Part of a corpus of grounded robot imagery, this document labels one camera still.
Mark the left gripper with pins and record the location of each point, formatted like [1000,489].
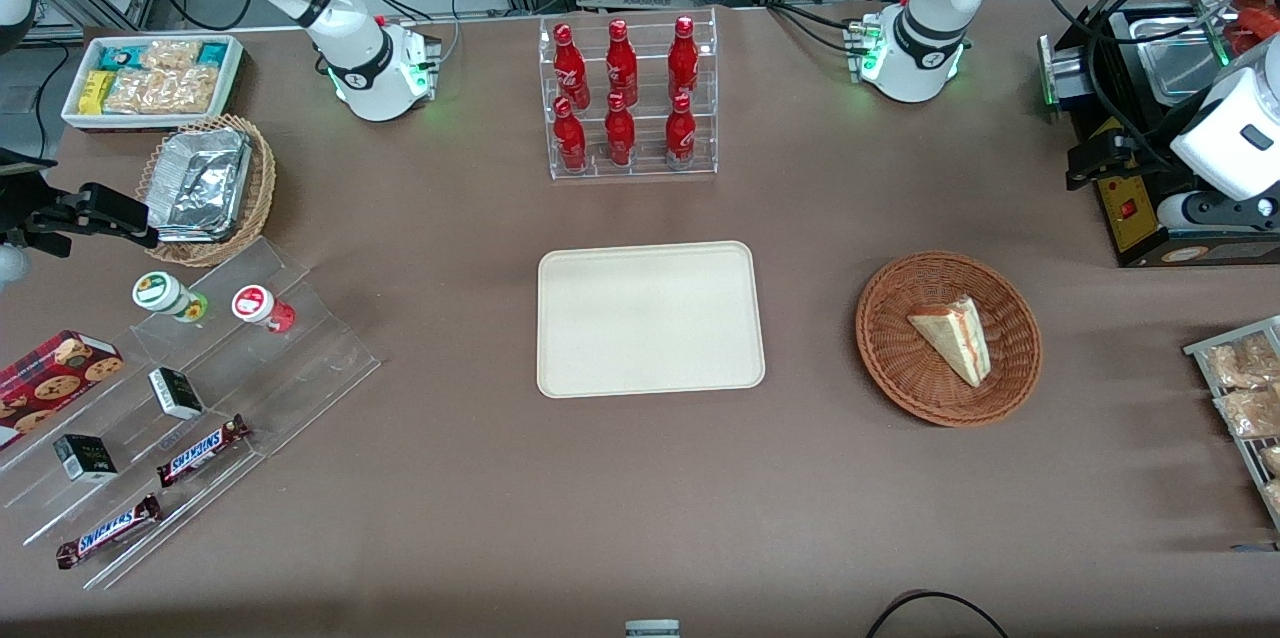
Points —
[1137,150]

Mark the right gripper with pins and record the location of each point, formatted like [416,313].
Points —
[27,215]

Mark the triangular sandwich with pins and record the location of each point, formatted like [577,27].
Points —
[955,338]

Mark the foil tray stack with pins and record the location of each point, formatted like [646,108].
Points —
[200,183]

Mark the light wicker basket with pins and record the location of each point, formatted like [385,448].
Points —
[258,208]

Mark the brown wicker basket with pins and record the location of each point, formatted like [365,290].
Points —
[900,358]

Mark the cream plastic tray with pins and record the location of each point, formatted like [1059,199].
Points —
[650,318]

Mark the black food warmer appliance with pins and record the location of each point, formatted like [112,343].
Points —
[1118,228]

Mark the green lid yogurt cup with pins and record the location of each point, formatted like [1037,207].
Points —
[158,291]

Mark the silver metal box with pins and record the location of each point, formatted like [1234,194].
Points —
[1068,68]

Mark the steel warmer pan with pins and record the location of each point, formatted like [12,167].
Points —
[1180,58]

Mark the white snack bin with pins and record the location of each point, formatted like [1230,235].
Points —
[150,121]

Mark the yellow snack packet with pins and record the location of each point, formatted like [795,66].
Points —
[95,93]

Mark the large clear cookie bag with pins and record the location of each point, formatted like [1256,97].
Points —
[165,90]

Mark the red tartan cookie box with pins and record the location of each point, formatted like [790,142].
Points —
[50,383]

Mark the teal snack packet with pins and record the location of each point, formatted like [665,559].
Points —
[118,58]
[213,54]

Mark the red lid yogurt cup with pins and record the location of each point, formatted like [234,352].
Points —
[253,304]

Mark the small clear cookie bag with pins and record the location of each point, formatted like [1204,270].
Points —
[172,55]

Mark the small black box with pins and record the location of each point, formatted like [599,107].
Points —
[175,394]
[85,458]

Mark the clear snack bag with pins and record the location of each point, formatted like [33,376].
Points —
[1273,496]
[1272,460]
[1240,363]
[1250,413]

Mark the Snickers bar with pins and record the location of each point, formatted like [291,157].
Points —
[200,451]
[108,531]

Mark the clear acrylic stepped stand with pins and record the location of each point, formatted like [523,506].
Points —
[320,358]

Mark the red cola bottle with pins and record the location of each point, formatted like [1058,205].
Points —
[568,63]
[621,63]
[680,130]
[570,136]
[620,130]
[683,58]

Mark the clear acrylic bottle rack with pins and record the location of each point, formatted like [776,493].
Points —
[648,170]

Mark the small grey device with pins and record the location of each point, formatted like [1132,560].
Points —
[652,630]

